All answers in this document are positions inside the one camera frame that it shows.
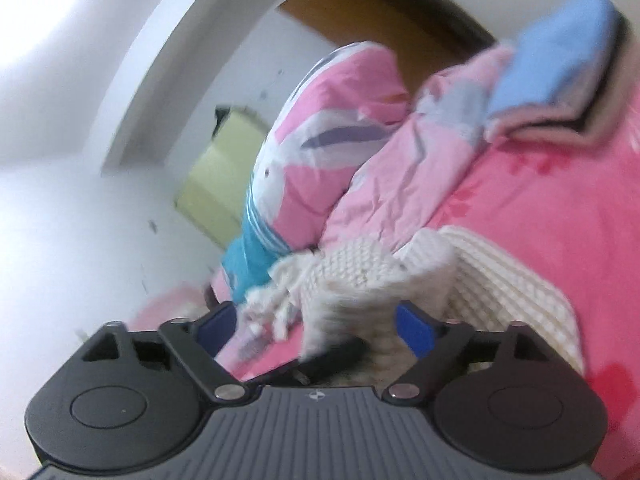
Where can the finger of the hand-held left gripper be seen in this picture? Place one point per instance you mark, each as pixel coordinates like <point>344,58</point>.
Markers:
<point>335,357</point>

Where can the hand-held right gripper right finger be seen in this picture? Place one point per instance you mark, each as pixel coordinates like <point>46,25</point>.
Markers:
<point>415,327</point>

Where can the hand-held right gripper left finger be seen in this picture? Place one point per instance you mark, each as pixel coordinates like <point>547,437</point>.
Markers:
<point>217,327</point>

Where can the beige white checkered sweater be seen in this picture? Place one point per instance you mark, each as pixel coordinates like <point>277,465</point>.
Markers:
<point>510,280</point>

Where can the pink cream striped pillow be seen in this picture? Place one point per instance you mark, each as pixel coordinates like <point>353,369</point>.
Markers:
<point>165,305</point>

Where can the pink teal printed quilt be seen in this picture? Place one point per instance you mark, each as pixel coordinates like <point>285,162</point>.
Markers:
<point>380,200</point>

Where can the yellow green wardrobe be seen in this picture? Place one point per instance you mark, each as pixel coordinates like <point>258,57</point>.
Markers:
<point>215,185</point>

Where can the pink floral blanket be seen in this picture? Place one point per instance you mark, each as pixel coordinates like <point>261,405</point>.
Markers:
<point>550,220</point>

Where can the black folded garment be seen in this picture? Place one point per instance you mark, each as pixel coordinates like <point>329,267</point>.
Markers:
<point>605,95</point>

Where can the grey white folded garment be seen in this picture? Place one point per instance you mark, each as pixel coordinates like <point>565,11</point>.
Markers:
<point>622,105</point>

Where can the light blue folded garment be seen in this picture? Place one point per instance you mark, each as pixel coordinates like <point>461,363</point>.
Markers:
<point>555,55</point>

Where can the wooden door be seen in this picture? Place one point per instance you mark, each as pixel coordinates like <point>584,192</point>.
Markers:
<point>350,15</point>

